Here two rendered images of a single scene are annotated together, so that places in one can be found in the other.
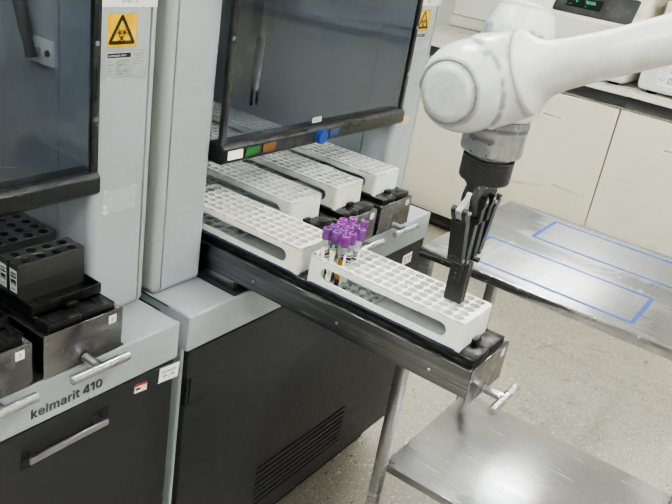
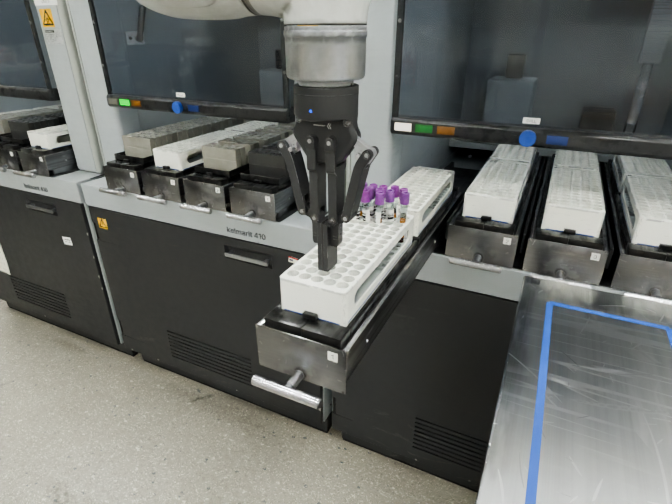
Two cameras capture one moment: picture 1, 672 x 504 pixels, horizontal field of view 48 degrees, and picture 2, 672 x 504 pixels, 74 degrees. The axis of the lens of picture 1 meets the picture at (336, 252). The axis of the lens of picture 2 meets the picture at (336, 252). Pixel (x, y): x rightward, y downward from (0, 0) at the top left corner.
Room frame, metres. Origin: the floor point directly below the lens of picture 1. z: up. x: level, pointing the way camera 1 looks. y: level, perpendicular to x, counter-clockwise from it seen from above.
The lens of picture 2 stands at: (1.03, -0.73, 1.16)
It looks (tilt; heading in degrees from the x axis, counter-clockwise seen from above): 26 degrees down; 84
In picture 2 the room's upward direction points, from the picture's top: straight up
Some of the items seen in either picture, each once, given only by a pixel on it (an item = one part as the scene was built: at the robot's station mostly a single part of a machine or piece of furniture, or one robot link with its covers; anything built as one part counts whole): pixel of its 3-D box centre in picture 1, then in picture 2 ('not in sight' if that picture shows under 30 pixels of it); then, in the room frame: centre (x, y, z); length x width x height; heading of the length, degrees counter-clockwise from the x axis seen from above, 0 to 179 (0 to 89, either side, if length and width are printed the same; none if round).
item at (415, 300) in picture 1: (395, 294); (355, 259); (1.12, -0.11, 0.83); 0.30 x 0.10 x 0.06; 58
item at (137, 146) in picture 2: not in sight; (139, 146); (0.59, 0.65, 0.85); 0.12 x 0.02 x 0.06; 148
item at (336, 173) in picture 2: (475, 225); (336, 180); (1.08, -0.20, 0.99); 0.04 x 0.01 x 0.11; 58
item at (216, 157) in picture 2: not in sight; (221, 158); (0.85, 0.49, 0.85); 0.12 x 0.02 x 0.06; 149
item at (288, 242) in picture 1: (252, 229); (415, 199); (1.29, 0.16, 0.83); 0.30 x 0.10 x 0.06; 58
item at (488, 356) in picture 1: (325, 292); (384, 255); (1.20, 0.01, 0.78); 0.73 x 0.14 x 0.09; 58
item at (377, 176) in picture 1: (335, 165); (656, 211); (1.76, 0.04, 0.83); 0.30 x 0.10 x 0.06; 58
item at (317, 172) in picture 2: (467, 229); (317, 177); (1.06, -0.19, 0.99); 0.04 x 0.01 x 0.11; 58
